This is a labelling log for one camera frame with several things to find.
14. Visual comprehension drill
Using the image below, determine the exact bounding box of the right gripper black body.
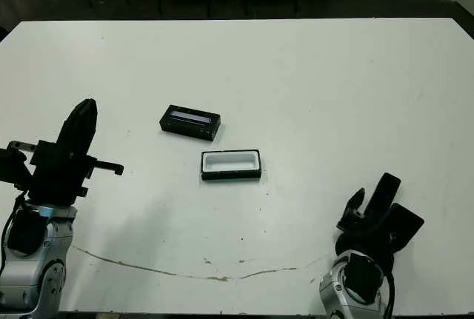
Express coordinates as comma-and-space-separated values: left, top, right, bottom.
334, 211, 395, 272

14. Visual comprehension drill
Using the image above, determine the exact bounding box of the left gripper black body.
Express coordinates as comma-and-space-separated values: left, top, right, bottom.
8, 140, 125, 206

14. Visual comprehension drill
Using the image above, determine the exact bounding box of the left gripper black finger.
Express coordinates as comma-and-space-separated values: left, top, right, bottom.
59, 98, 90, 158
76, 98, 99, 158

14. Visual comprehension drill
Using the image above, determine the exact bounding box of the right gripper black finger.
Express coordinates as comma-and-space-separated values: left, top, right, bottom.
336, 187, 367, 232

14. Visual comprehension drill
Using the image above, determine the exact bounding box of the black box lid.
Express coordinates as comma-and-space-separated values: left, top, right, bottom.
158, 104, 222, 144

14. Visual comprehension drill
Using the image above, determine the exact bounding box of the black box base white insert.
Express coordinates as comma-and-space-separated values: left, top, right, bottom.
200, 148, 264, 183

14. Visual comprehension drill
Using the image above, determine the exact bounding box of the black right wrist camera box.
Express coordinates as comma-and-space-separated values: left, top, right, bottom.
388, 202, 426, 252

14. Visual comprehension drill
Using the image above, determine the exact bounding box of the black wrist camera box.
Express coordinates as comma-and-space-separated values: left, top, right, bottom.
0, 147, 36, 189
388, 202, 426, 252

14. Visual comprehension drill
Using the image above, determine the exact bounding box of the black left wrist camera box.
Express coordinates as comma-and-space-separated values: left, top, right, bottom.
0, 147, 36, 189

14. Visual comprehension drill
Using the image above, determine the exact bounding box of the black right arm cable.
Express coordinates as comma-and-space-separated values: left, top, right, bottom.
384, 269, 396, 319

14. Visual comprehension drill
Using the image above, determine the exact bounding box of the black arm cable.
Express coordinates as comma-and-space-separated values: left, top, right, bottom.
0, 192, 30, 276
384, 269, 396, 319

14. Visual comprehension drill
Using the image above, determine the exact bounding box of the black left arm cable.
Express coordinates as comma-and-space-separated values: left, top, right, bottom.
0, 192, 30, 276

